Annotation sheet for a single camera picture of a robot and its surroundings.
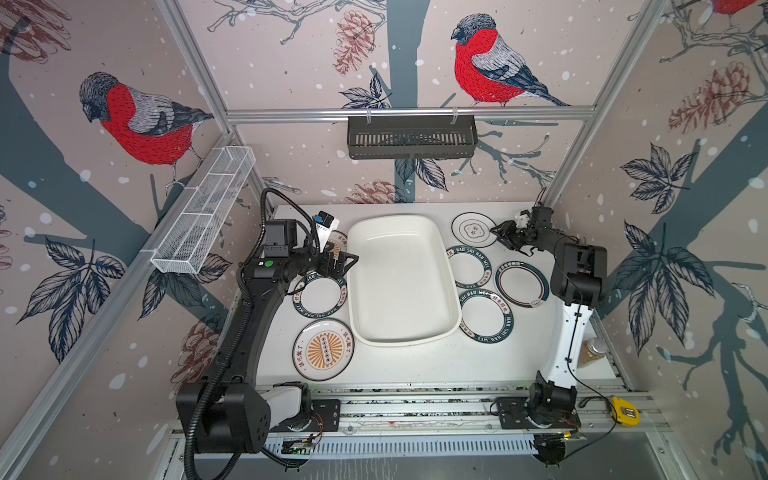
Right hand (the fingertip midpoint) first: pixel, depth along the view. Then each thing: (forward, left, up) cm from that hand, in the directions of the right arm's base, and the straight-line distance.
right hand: (496, 234), depth 109 cm
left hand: (-27, +50, +24) cm, 62 cm away
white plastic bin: (-25, +34, +2) cm, 42 cm away
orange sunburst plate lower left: (-44, +57, -1) cm, 72 cm away
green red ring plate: (-18, -7, -5) cm, 20 cm away
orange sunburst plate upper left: (-5, +58, 0) cm, 59 cm away
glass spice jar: (-44, -15, +6) cm, 47 cm away
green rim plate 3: (-28, +61, 0) cm, 67 cm away
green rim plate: (-11, +10, -5) cm, 16 cm away
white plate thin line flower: (+4, +8, -2) cm, 9 cm away
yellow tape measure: (-56, -22, -2) cm, 60 cm away
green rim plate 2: (-30, +7, -5) cm, 32 cm away
